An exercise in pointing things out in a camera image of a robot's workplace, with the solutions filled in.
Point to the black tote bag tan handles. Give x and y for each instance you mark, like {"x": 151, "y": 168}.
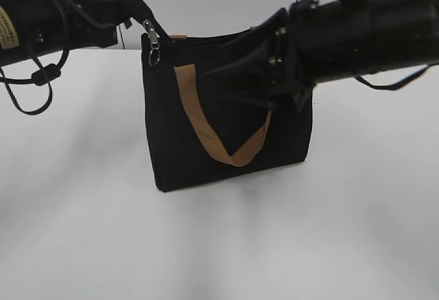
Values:
{"x": 178, "y": 159}

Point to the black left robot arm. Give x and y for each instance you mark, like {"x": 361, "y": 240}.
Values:
{"x": 47, "y": 26}

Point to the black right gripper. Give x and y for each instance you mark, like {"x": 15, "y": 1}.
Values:
{"x": 258, "y": 67}

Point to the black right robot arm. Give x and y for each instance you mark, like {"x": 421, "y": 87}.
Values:
{"x": 313, "y": 43}

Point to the silver zipper pull clasp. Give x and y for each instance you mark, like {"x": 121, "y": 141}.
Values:
{"x": 155, "y": 48}

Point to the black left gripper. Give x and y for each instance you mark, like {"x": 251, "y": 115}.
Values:
{"x": 93, "y": 23}

